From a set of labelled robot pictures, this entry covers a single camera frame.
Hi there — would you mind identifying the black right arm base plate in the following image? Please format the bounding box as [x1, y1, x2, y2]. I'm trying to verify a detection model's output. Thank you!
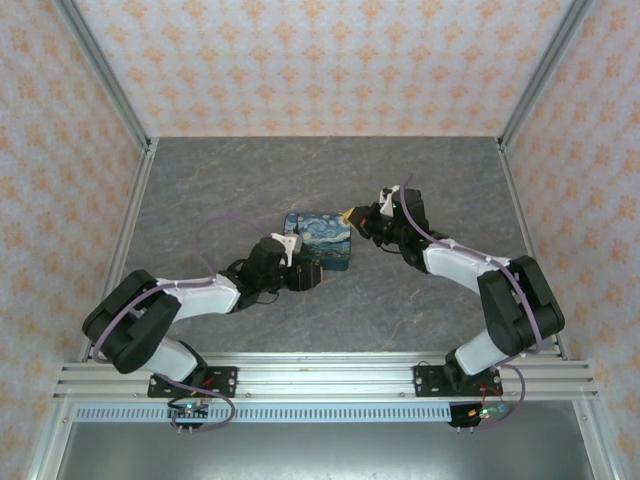
[413, 364, 502, 400]

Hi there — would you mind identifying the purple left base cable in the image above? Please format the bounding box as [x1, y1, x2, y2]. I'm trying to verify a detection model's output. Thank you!
[162, 374, 237, 433]

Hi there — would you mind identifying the aluminium table side rail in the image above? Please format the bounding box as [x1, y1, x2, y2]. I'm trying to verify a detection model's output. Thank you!
[78, 138, 160, 362]
[496, 140, 570, 362]

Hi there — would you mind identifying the aluminium corner frame post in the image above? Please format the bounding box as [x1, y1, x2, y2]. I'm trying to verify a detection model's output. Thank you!
[498, 0, 597, 147]
[53, 0, 153, 147]

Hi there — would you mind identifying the starry night painted tin box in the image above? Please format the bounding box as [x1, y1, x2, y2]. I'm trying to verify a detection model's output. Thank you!
[282, 211, 356, 274]

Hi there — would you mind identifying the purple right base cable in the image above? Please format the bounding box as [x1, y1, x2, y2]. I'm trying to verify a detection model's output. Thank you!
[469, 363, 528, 431]

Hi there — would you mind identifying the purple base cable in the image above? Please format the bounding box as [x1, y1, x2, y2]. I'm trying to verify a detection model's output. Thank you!
[469, 363, 528, 431]
[162, 374, 237, 433]

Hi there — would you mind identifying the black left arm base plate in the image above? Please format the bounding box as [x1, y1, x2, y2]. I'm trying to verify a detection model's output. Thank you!
[146, 366, 239, 399]

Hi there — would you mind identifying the white slotted cable duct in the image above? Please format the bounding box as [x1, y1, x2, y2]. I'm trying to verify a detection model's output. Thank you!
[74, 402, 454, 424]

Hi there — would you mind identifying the grey sheet metal panel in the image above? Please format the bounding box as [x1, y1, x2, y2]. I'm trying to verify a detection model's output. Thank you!
[52, 421, 601, 480]

